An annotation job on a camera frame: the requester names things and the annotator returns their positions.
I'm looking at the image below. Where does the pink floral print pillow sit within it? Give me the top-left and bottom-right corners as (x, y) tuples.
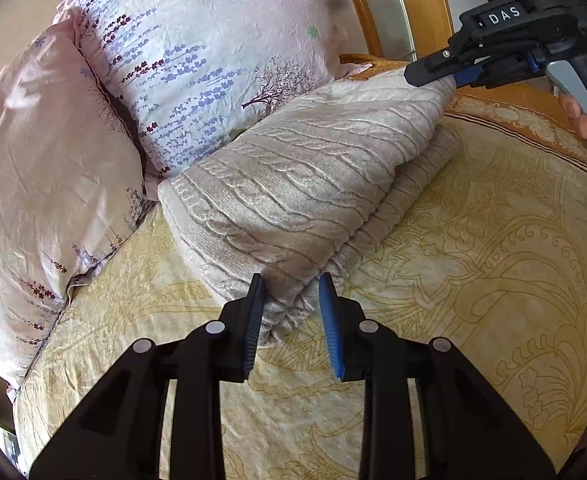
(54, 0), (349, 183)
(0, 22), (149, 391)

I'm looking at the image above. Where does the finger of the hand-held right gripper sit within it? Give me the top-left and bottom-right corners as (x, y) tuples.
(455, 54), (543, 88)
(404, 37), (530, 87)

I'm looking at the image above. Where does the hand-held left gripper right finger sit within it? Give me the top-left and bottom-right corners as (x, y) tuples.
(318, 272), (557, 480)

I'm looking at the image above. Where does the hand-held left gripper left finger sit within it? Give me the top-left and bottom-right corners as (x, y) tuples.
(28, 272), (268, 480)

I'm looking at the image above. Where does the yellow patterned bedsheet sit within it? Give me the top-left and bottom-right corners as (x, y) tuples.
(11, 80), (587, 480)

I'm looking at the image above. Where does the beige cable knit sweater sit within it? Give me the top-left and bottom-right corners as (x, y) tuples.
(158, 67), (459, 346)

